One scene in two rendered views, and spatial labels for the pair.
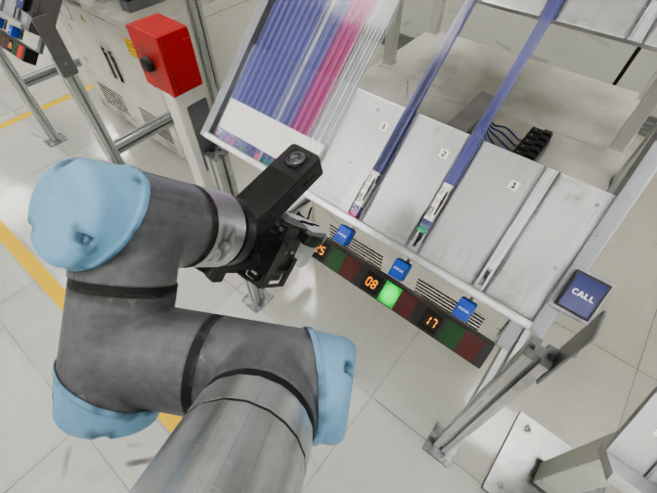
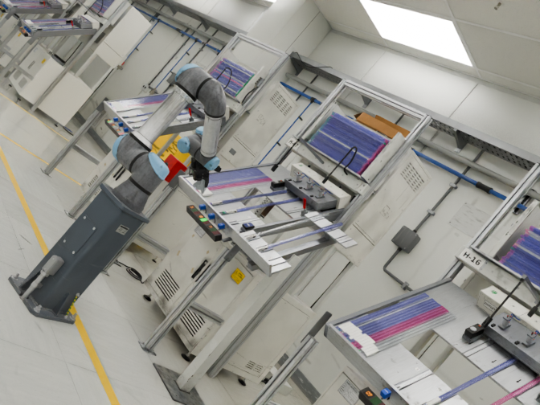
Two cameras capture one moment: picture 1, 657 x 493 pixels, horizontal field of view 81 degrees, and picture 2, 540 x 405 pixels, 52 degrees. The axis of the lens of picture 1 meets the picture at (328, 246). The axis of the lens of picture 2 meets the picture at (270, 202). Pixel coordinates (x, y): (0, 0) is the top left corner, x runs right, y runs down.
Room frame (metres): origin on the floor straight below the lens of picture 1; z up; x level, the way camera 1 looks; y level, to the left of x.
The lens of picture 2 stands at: (-2.49, -0.68, 0.92)
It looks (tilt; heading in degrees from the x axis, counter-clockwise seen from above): 1 degrees up; 8
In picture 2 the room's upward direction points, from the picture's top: 40 degrees clockwise
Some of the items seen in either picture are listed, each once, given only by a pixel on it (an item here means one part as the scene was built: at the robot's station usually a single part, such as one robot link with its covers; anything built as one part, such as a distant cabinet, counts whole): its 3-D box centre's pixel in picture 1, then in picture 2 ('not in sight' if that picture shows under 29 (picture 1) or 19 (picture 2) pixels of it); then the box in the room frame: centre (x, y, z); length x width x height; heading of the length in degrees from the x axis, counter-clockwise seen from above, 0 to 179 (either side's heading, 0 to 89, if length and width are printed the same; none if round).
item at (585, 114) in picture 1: (454, 189); (226, 301); (0.94, -0.42, 0.31); 0.70 x 0.65 x 0.62; 51
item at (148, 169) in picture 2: not in sight; (150, 171); (-0.23, 0.10, 0.72); 0.13 x 0.12 x 0.14; 80
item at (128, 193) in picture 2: not in sight; (133, 193); (-0.23, 0.09, 0.60); 0.15 x 0.15 x 0.10
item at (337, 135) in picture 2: not in sight; (349, 145); (0.80, -0.39, 1.52); 0.51 x 0.13 x 0.27; 51
